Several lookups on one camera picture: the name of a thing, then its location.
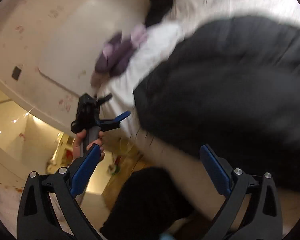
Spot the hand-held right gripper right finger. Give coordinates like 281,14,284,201
200,144,283,240

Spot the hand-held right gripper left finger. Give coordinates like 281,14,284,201
16,144,102,240

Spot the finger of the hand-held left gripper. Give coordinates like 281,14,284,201
95,94,113,105
97,111,131,132

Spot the black puffer jacket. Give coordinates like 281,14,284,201
134,17,300,193

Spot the person's left hand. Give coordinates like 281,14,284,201
72,129,105,163

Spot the purple jacket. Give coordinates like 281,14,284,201
94,24,149,78

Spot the white bed headboard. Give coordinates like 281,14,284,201
37,0,155,100

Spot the person's black trouser leg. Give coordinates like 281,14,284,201
100,166,195,240

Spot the white patterned duvet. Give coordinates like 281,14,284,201
92,0,300,205

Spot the black coat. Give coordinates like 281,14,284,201
145,0,183,28

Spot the dark wall plate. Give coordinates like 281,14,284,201
12,66,23,80

